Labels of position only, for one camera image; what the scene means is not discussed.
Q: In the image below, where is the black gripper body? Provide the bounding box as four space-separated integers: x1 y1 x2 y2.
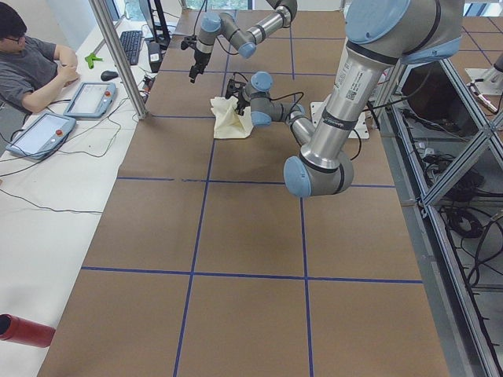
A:
236 97 251 114
189 49 211 79

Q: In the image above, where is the cream long-sleeve cat shirt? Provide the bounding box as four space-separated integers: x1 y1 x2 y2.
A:
211 97 253 139

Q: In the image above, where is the second grey robot base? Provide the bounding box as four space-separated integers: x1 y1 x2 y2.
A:
465 55 502 96

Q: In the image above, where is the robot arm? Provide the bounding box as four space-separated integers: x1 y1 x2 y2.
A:
237 1 464 198
181 0 298 83

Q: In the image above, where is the black label box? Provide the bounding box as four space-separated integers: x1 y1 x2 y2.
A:
147 42 163 73

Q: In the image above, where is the black keyboard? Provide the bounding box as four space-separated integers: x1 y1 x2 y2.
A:
119 30 143 65

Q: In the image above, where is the black computer mouse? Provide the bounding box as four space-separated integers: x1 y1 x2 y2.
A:
100 71 119 82

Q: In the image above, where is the green plastic object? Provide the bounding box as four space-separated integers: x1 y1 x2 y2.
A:
84 53 103 69

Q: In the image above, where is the far teach pendant tablet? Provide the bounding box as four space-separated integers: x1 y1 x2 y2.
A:
63 82 117 119

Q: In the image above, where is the teach pendant tablet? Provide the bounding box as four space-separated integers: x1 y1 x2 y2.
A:
6 112 76 160
63 82 117 119

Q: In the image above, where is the near teach pendant tablet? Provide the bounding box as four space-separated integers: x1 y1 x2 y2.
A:
6 112 76 160

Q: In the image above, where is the seated person grey shirt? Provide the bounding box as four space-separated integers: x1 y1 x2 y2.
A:
1 2 79 113

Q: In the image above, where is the red bottle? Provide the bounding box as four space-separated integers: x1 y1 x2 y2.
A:
1 313 56 348

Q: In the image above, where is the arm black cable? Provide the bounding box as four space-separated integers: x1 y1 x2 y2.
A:
270 91 362 162

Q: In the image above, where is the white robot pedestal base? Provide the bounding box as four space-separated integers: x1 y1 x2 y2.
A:
310 101 371 140

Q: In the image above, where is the aluminium frame post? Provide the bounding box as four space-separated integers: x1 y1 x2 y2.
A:
89 0 147 120

